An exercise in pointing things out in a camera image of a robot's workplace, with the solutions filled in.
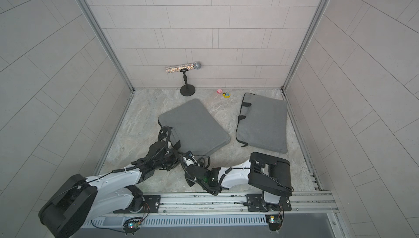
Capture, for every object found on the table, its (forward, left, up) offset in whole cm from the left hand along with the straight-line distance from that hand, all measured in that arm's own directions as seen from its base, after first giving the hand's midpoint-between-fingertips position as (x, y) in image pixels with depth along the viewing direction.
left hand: (189, 155), depth 84 cm
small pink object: (+45, -16, +2) cm, 48 cm away
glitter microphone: (+48, -1, +22) cm, 53 cm away
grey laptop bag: (+13, -4, +2) cm, 13 cm away
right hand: (-8, +1, -2) cm, 9 cm away
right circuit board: (-28, -39, -2) cm, 48 cm away
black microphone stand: (+47, +7, 0) cm, 48 cm away
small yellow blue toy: (+43, -21, +1) cm, 48 cm away
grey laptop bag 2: (+19, -41, +2) cm, 46 cm away
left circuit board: (-29, +19, +1) cm, 35 cm away
